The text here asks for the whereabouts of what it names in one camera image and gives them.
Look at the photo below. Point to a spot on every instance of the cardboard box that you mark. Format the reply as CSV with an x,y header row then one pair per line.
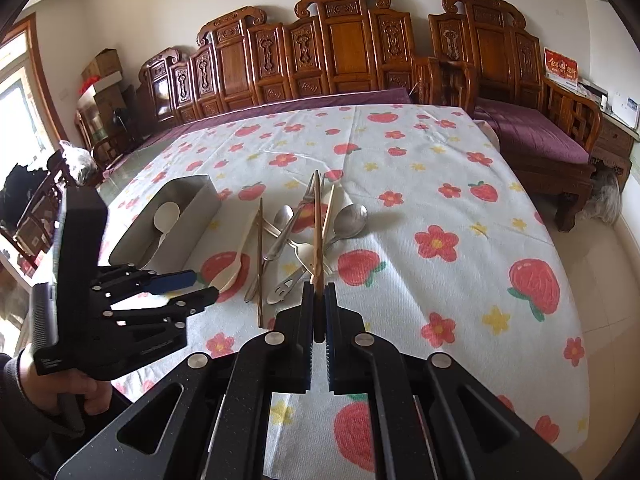
x,y
102,66
109,105

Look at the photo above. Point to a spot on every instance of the dark brown wooden chopstick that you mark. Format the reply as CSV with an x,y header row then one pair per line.
x,y
316,230
260,265

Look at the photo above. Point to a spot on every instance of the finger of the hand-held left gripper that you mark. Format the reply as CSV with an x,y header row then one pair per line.
x,y
172,281
200,300

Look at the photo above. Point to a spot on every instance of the white plastic fork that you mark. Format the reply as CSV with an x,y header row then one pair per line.
x,y
306,252

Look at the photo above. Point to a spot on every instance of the dark wooden chair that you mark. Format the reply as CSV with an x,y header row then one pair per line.
x,y
30,210

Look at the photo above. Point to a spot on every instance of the person's left hand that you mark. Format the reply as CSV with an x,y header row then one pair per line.
x,y
92,392

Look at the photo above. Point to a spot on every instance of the light wooden chopstick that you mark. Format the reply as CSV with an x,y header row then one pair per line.
x,y
328,212

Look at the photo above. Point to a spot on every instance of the person's left forearm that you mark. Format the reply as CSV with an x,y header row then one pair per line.
x,y
25,405

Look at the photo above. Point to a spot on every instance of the stainless steel utensil box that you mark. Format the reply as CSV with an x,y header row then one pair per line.
x,y
197,210

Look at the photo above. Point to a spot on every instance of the cream plastic spoon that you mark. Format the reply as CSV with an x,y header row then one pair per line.
x,y
231,272

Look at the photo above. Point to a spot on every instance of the wooden side table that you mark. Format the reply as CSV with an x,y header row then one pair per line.
x,y
617,145

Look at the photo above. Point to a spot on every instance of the long carved wooden sofa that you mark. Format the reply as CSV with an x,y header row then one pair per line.
x,y
345,45

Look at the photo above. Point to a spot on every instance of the large metal spoon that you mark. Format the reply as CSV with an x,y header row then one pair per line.
x,y
351,221

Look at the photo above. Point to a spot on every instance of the strawberry flower print tablecloth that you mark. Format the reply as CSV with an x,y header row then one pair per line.
x,y
425,185

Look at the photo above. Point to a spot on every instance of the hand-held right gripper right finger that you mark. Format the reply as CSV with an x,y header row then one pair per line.
x,y
329,340

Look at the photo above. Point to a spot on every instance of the purple armchair cushion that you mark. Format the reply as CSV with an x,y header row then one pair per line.
x,y
535,130

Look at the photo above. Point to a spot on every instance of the white box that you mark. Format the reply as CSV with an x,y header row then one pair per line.
x,y
625,110

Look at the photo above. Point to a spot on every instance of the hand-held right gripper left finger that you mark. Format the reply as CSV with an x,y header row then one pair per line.
x,y
307,340

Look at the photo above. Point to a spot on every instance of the clear plastic bag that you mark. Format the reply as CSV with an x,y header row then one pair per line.
x,y
80,162

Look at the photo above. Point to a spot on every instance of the wooden window frame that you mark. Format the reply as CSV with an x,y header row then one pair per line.
x,y
45,85

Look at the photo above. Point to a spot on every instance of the grey sack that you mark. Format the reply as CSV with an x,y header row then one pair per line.
x,y
604,197

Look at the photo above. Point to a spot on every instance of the red desk calendar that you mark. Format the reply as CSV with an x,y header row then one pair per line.
x,y
561,65

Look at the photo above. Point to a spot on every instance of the white ceramic spoon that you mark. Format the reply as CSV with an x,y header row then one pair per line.
x,y
166,215

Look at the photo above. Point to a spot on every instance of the metal fork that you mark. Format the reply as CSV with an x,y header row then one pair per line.
x,y
295,222

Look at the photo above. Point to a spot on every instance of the carved wooden armchair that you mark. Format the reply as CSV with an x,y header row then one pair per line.
x,y
492,45

